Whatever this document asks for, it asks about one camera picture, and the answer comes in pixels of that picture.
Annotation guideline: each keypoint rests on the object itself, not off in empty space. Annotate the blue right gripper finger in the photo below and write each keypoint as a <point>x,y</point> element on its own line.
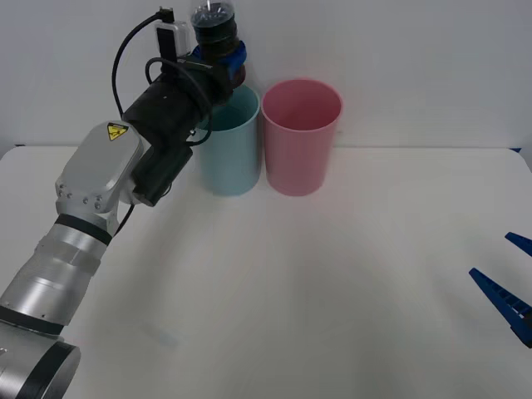
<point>505,301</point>
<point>521,241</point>

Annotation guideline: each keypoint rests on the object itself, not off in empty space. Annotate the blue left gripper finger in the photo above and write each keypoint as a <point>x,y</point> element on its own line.
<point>196,51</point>
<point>238,56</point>

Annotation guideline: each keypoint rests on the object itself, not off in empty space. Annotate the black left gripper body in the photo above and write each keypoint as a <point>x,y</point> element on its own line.
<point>214,81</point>

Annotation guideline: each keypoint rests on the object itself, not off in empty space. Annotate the plastic bottle with dark drink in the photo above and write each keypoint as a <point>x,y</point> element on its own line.
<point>215,31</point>

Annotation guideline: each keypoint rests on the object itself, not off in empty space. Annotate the silver and black left arm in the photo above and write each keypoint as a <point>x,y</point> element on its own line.
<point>95,166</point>

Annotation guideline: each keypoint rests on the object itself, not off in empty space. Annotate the pale blue plastic bin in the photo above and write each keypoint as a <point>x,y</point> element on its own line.
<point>232,162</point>

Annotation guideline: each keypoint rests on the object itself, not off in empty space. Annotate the pink plastic bin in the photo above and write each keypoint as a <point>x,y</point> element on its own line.
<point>297,162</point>

